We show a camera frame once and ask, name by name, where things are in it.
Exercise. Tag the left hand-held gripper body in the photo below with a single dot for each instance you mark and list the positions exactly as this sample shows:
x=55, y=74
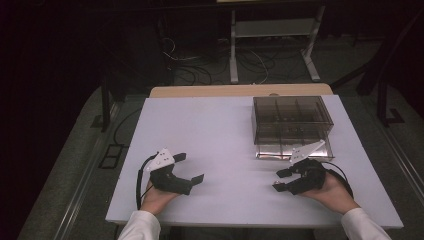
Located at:
x=170, y=183

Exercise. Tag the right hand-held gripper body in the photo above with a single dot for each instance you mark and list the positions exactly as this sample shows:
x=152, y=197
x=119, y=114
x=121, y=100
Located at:
x=310, y=176

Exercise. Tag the smoky transparent drawer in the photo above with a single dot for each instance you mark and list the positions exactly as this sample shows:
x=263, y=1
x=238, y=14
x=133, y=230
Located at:
x=273, y=152

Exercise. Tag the smoky transparent organizer box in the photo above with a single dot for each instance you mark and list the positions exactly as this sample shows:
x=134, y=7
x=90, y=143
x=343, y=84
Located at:
x=293, y=113

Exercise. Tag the person's left hand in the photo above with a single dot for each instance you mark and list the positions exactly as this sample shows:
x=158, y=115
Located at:
x=156, y=200

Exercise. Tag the person's right hand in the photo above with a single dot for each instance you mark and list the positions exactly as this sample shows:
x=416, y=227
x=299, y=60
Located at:
x=333, y=195

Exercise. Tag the wooden table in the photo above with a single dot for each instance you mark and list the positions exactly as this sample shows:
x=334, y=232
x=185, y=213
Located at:
x=216, y=90

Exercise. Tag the black metal stand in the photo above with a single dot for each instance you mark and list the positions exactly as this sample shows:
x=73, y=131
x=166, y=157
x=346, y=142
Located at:
x=106, y=106
x=383, y=100

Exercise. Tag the white metal desk frame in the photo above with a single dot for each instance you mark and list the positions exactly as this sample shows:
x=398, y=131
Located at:
x=273, y=27

